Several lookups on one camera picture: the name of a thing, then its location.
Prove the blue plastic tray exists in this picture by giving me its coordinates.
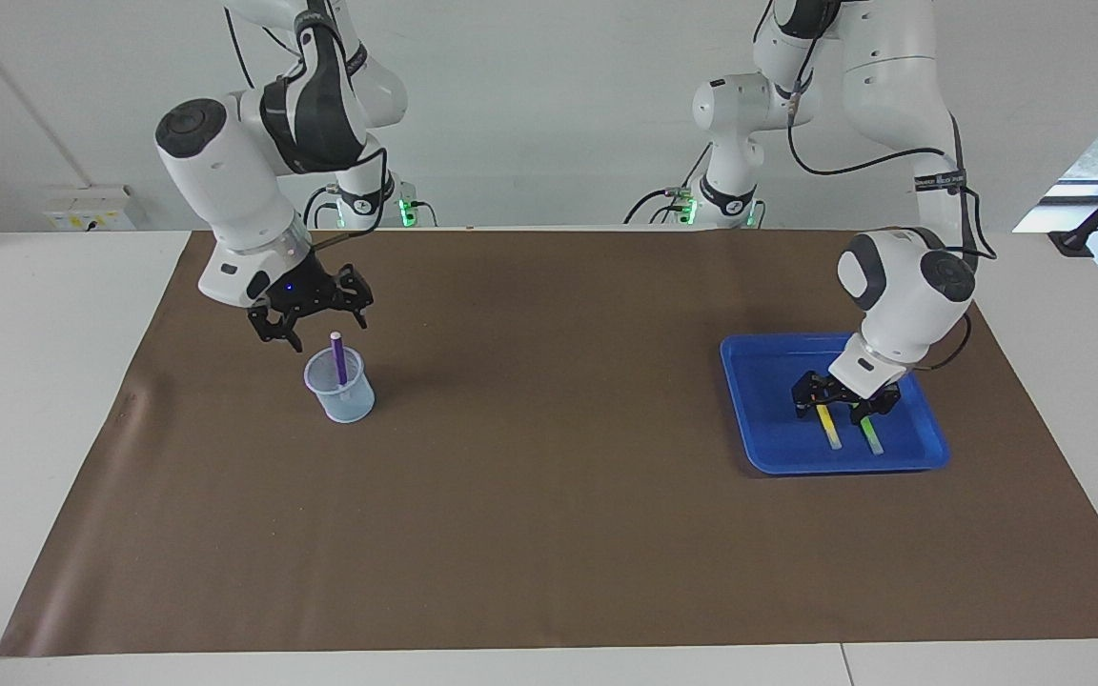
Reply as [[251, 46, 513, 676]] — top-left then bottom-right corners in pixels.
[[720, 331, 951, 476]]

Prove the white mesh pen cup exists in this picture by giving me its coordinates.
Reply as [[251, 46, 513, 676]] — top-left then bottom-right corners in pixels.
[[303, 345, 377, 425]]

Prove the brown paper table mat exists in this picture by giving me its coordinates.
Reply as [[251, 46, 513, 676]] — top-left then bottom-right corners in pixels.
[[0, 228, 1098, 658]]

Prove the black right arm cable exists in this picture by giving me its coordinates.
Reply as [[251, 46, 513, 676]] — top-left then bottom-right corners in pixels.
[[223, 0, 390, 254]]

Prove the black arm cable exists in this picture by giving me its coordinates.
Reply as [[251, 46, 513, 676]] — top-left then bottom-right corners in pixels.
[[223, 0, 390, 254], [754, 0, 1000, 371]]

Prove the white wall socket box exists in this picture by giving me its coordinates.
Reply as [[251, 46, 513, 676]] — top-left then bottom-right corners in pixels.
[[43, 185, 138, 232]]

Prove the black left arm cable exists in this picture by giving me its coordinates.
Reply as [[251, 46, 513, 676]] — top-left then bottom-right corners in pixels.
[[754, 0, 1000, 371]]

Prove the black base cable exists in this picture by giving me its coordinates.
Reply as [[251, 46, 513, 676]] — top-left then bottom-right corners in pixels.
[[623, 141, 714, 228]]

